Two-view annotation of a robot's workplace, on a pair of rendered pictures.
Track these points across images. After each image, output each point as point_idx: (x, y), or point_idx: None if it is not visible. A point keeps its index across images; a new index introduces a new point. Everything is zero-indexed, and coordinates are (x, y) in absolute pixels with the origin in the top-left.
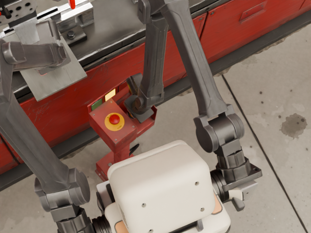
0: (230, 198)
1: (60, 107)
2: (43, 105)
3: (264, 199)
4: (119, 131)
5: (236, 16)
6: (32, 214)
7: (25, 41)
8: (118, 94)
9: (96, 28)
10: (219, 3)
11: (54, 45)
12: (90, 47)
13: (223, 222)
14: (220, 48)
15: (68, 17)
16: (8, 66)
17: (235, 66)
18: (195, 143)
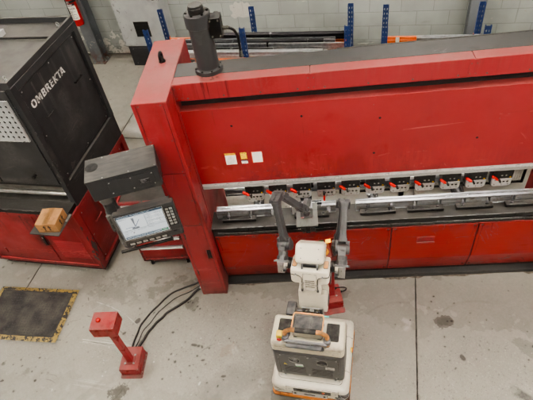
0: (335, 270)
1: None
2: (303, 238)
3: (401, 348)
4: None
5: (413, 238)
6: (281, 298)
7: None
8: None
9: (335, 214)
10: (397, 225)
11: (304, 205)
12: (328, 220)
13: (325, 271)
14: (408, 255)
15: (324, 205)
16: (282, 197)
17: (426, 277)
18: (379, 304)
